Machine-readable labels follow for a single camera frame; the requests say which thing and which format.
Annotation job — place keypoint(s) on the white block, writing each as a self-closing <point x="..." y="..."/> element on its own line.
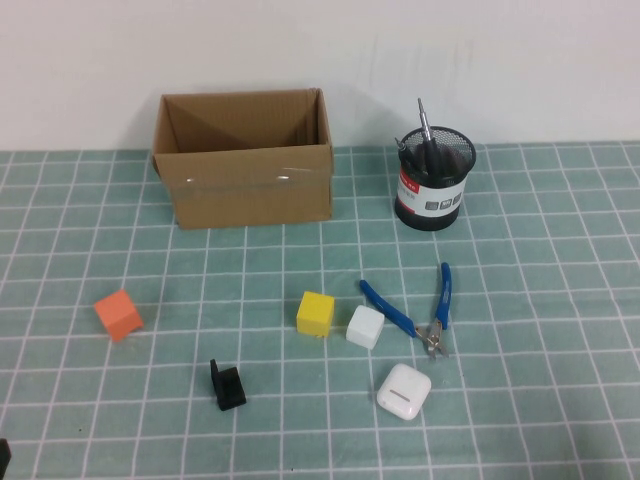
<point x="365" y="327"/>

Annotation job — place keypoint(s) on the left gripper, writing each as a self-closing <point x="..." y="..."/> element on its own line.
<point x="4" y="451"/>

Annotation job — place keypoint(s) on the open cardboard box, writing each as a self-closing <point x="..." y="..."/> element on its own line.
<point x="250" y="190"/>

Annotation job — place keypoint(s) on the orange block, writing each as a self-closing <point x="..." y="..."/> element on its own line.
<point x="117" y="316"/>

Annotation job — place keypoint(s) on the small precision screwdriver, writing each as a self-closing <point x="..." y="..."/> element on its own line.
<point x="400" y="145"/>

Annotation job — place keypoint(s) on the yellow block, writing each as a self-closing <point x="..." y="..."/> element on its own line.
<point x="315" y="313"/>

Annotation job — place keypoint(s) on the black L-shaped bracket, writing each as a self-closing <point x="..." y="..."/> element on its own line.
<point x="230" y="393"/>

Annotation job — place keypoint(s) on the black mesh pen holder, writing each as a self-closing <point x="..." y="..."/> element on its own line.
<point x="430" y="211"/>

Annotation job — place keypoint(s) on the green checked tablecloth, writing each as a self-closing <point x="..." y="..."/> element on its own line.
<point x="550" y="300"/>

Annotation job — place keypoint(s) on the white earbuds case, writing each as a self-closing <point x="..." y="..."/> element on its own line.
<point x="402" y="391"/>

